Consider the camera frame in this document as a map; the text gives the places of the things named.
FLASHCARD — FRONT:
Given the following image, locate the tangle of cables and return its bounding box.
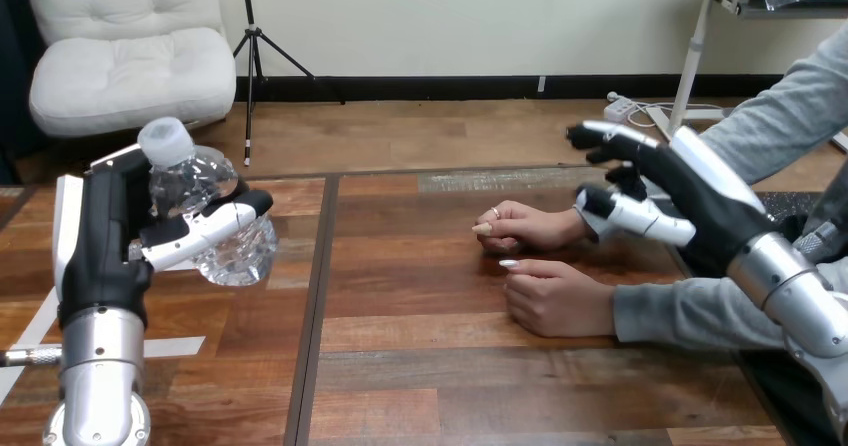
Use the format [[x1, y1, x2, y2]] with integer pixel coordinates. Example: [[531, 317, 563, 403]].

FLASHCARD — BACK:
[[625, 100, 731, 131]]

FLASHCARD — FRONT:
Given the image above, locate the white cushioned chair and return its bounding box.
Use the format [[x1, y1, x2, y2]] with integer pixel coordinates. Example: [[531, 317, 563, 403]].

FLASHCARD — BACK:
[[22, 0, 238, 140]]

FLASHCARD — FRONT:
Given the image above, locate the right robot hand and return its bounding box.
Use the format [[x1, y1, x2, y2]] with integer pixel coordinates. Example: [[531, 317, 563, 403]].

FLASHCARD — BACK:
[[566, 119, 780, 279]]

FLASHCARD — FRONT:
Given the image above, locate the black tripod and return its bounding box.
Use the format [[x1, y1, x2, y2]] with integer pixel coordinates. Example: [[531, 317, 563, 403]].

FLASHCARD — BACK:
[[231, 0, 346, 168]]

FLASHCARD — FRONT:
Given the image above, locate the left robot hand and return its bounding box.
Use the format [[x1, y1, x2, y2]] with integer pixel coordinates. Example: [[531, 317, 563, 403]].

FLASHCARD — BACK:
[[52, 144, 275, 332]]

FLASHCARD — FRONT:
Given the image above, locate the person's hand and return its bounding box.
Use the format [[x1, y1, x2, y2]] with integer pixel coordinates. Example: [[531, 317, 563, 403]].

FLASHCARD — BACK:
[[498, 258, 618, 340], [471, 199, 596, 255]]

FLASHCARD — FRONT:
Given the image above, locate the white desk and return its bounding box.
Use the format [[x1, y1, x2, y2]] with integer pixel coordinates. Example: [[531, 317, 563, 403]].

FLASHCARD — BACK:
[[645, 0, 848, 154]]

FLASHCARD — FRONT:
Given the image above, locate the clear water bottle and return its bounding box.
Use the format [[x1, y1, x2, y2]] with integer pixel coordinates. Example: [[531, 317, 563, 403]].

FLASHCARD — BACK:
[[137, 116, 280, 289]]

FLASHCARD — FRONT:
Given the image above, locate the person's forearm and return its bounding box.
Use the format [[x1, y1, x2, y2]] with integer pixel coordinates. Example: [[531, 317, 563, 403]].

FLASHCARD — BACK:
[[698, 22, 848, 187], [612, 257, 848, 353]]

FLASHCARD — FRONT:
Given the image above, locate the white power strip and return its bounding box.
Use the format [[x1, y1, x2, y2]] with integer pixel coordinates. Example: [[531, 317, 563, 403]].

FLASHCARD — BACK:
[[603, 91, 638, 125]]

